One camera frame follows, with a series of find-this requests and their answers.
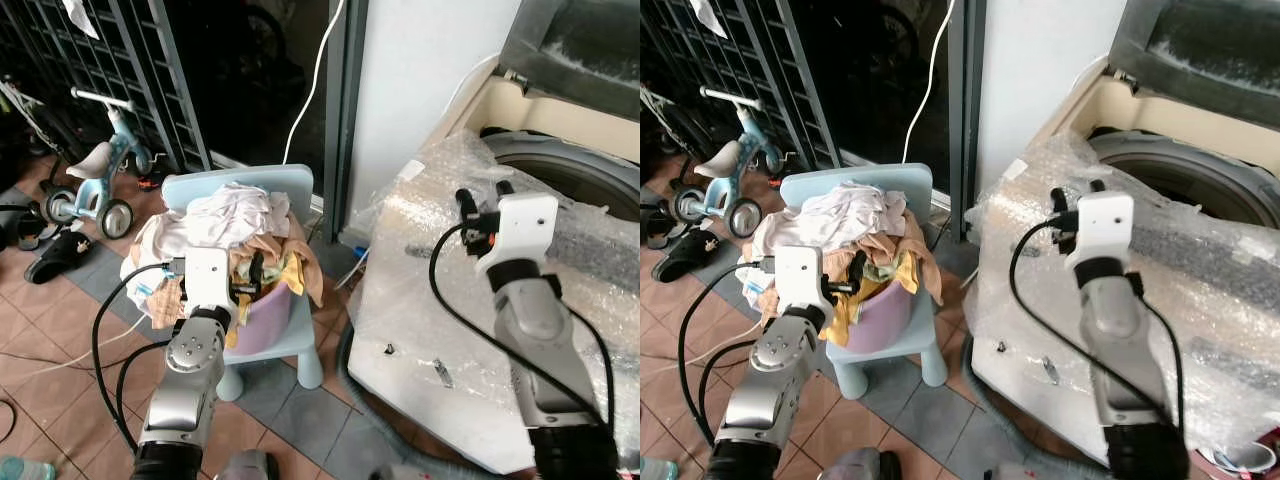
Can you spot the purple plastic laundry basket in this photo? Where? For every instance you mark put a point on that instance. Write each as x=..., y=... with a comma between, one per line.
x=265, y=320
x=885, y=320

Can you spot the clear bubble wrap sheet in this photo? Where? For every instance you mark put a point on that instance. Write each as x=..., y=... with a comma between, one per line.
x=1000, y=230
x=420, y=220

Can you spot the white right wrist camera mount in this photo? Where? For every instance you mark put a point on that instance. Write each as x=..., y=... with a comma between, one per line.
x=525, y=225
x=1100, y=225

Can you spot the robot left leg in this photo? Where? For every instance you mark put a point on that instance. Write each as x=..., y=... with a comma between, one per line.
x=860, y=468
x=245, y=468

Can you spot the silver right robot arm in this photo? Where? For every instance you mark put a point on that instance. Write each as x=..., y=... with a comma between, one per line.
x=1115, y=320
x=535, y=320

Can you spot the white garment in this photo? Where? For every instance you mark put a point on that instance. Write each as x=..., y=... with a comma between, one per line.
x=845, y=210
x=235, y=215

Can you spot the dark metal grille gate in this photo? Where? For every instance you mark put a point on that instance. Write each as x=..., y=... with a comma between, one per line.
x=800, y=80
x=172, y=60

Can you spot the grey washing machine lid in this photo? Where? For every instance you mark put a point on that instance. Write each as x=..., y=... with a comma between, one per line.
x=580, y=40
x=1200, y=40

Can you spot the beige top-load washing machine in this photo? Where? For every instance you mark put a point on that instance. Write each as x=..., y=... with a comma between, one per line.
x=1020, y=340
x=420, y=340

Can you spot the yellow garment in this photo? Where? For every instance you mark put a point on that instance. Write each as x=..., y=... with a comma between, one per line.
x=292, y=272
x=905, y=272

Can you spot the white rag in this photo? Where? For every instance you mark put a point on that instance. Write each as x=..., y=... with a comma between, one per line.
x=708, y=12
x=80, y=15

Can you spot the dark grey door frame post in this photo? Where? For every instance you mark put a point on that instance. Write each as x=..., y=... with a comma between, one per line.
x=345, y=100
x=965, y=100

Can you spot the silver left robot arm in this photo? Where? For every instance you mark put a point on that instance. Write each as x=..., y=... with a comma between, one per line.
x=765, y=380
x=185, y=370

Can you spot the robot leg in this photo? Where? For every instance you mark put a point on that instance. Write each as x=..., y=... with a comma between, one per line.
x=860, y=468
x=245, y=468
x=400, y=473

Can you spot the beige garment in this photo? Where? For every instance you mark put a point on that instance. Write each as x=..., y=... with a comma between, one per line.
x=310, y=270
x=925, y=265

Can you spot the robot right leg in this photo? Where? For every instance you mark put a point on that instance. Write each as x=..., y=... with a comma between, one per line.
x=400, y=473

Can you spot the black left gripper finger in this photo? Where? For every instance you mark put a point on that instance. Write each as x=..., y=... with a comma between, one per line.
x=257, y=268
x=856, y=266

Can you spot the teal bottle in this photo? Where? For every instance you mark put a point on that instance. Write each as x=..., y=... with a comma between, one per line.
x=25, y=470
x=655, y=470

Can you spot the light blue plastic chair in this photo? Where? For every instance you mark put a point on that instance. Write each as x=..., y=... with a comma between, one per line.
x=300, y=185
x=915, y=185

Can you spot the dark sandals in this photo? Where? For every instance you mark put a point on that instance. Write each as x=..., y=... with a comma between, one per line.
x=20, y=225
x=655, y=215

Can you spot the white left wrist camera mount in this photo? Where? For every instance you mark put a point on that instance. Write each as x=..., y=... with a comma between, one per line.
x=800, y=272
x=208, y=275

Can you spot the black slipper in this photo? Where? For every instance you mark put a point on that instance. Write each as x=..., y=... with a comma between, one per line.
x=690, y=258
x=60, y=258

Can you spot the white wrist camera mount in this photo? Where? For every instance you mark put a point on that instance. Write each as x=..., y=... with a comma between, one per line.
x=800, y=272
x=1100, y=225
x=525, y=225
x=208, y=275

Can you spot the light blue child tricycle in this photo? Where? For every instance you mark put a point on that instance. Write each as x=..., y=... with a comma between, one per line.
x=105, y=165
x=740, y=165

